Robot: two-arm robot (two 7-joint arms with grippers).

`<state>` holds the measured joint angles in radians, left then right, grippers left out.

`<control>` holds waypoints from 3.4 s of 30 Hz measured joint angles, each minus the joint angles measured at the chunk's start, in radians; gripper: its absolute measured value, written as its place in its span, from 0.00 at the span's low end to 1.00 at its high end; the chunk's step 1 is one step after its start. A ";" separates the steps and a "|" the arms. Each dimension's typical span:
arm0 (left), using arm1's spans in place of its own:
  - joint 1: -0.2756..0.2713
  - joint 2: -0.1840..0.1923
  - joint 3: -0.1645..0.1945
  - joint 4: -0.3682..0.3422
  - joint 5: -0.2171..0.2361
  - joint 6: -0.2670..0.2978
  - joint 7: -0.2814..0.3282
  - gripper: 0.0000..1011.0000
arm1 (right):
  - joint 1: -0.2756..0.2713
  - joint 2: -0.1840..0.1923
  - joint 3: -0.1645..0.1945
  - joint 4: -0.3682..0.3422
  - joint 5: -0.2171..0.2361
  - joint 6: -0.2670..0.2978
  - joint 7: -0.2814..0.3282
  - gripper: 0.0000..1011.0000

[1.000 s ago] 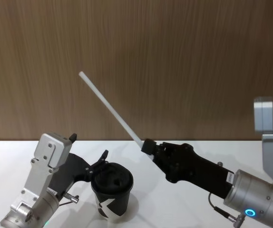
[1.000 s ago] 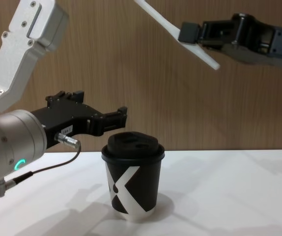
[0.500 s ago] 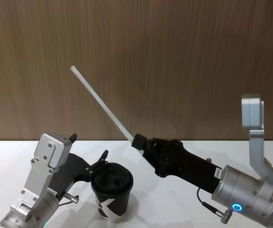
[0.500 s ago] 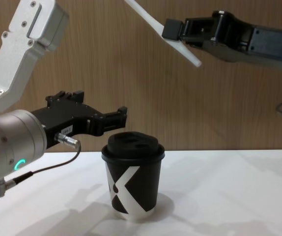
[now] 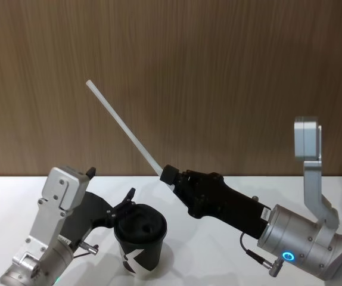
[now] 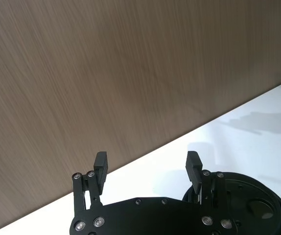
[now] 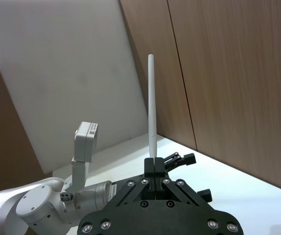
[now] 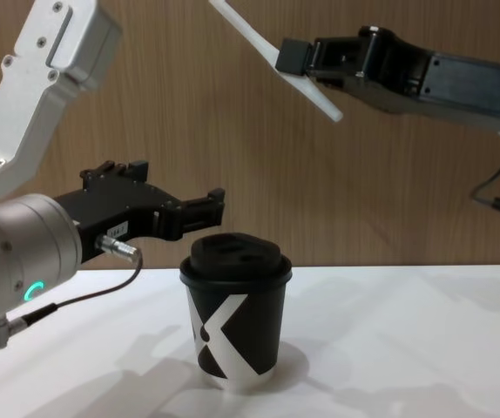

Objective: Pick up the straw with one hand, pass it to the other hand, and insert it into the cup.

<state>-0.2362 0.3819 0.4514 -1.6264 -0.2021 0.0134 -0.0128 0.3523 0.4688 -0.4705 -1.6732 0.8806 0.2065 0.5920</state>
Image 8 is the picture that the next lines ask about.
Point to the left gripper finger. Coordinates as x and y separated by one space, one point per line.
115 172
193 213

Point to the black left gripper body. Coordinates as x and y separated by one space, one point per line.
115 209

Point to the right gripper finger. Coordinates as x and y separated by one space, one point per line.
295 54
330 82

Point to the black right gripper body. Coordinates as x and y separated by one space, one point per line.
411 65

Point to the white plastic piece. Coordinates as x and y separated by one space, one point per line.
250 30

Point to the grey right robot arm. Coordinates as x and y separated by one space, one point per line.
450 109

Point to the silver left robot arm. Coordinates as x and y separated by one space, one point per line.
23 109

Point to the black plastic cup lid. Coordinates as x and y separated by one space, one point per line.
237 252

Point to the black and white paper cup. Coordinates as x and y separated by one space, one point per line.
232 331

